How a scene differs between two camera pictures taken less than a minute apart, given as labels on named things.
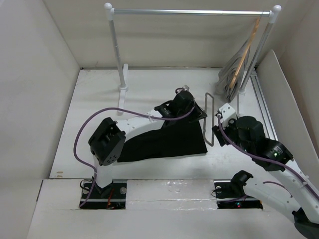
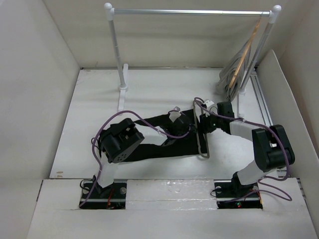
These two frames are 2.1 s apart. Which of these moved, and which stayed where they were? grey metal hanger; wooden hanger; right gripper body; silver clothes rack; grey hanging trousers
Moved: right gripper body; grey metal hanger
Stayed: wooden hanger; silver clothes rack; grey hanging trousers
